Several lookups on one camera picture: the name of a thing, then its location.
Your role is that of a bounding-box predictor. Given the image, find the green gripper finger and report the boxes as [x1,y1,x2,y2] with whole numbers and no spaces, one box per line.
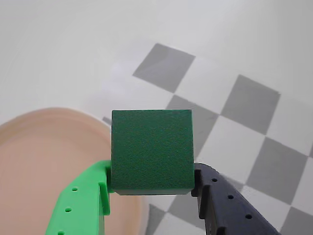
[45,160,114,235]

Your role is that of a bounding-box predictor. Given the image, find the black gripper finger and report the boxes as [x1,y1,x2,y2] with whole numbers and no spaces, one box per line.
[191,163,282,235]

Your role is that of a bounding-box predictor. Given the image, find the green cube dice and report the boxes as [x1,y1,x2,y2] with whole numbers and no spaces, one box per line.
[110,109,196,196]

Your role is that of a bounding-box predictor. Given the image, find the peach round plate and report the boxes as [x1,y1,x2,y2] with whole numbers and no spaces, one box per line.
[0,107,147,235]

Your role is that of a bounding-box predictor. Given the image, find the grey white checkered mat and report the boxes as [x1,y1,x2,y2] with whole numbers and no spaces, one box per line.
[102,43,313,235]

